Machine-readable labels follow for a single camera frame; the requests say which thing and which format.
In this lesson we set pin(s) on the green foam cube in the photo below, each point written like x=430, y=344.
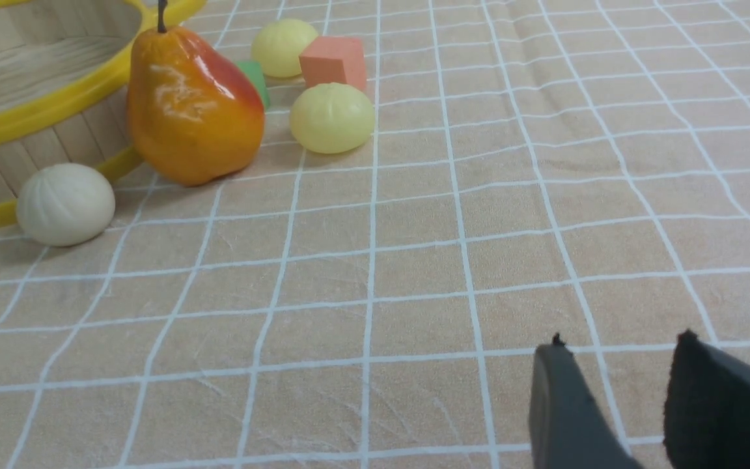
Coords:
x=253, y=71

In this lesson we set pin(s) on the checkered peach tablecloth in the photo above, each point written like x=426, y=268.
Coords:
x=539, y=167

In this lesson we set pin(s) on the yellow bun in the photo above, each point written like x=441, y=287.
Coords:
x=331, y=118
x=278, y=45

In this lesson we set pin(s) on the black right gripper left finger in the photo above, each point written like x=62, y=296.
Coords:
x=566, y=426

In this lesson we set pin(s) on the white bun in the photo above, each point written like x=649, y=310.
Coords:
x=65, y=204

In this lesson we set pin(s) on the bamboo steamer tray yellow rims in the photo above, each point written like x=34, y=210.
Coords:
x=64, y=68

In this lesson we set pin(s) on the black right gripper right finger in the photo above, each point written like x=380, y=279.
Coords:
x=707, y=407

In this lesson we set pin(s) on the orange toy pear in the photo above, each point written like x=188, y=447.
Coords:
x=192, y=114

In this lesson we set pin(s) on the pink-orange foam cube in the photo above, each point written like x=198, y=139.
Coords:
x=334, y=59

